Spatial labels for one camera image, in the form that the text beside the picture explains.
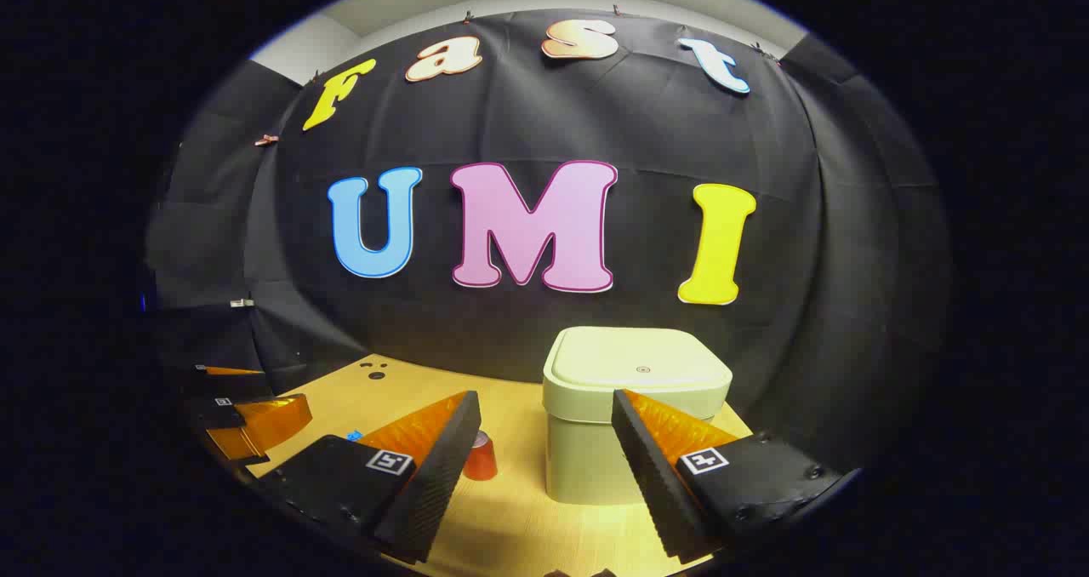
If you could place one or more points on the black backdrop cloth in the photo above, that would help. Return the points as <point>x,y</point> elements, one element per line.
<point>647,219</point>

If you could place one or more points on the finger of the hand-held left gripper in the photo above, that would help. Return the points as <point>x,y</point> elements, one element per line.
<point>230,384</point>
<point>272,419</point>

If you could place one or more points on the wooden desktop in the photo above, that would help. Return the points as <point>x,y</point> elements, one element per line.
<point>510,517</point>

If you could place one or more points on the green desktop garbage bin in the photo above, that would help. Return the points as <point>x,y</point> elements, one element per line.
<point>595,390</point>

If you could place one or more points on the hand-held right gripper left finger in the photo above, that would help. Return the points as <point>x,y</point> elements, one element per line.
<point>434,483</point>

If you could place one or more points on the orange pop can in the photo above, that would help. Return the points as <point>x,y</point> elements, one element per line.
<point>481,462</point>

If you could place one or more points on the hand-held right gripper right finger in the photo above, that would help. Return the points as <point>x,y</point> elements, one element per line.
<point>655,483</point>

